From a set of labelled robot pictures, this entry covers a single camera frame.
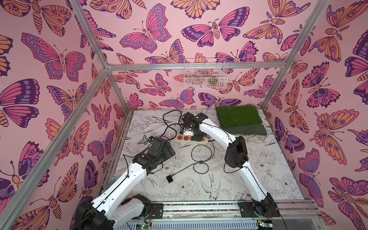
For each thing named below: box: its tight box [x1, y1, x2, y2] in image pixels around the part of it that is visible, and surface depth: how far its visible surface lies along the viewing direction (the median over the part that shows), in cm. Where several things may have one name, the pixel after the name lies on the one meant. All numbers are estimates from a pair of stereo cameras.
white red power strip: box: [172, 134, 209, 145], surface depth 102 cm
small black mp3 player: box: [165, 174, 174, 184], surface depth 86 cm
